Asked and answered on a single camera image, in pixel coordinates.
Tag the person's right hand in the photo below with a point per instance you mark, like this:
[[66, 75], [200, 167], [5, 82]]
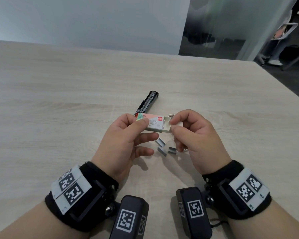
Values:
[[201, 141]]

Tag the person's left hand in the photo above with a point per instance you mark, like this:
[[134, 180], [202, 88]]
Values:
[[119, 146]]

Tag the grey staples strip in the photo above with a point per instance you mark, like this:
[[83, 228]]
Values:
[[171, 115], [162, 151], [172, 150], [160, 142]]

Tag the pastel printed staples box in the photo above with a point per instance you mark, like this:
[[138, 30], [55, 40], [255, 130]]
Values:
[[155, 123]]

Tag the black stapler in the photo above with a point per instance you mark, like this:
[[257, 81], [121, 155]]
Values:
[[149, 100]]

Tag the person's left forearm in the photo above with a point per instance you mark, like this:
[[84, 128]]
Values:
[[30, 224]]

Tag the person's right forearm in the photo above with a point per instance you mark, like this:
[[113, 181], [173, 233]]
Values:
[[271, 226]]

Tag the frosted glass door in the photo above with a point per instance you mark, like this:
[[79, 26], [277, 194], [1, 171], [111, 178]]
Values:
[[214, 19]]

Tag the white office chair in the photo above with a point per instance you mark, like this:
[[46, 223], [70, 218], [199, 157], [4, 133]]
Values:
[[291, 24]]

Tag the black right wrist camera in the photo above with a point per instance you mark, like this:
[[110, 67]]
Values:
[[194, 211]]

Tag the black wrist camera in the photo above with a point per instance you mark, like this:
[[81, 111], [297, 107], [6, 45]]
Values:
[[128, 221], [194, 211]]

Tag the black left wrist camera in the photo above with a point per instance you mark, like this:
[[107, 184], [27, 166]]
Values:
[[128, 221]]

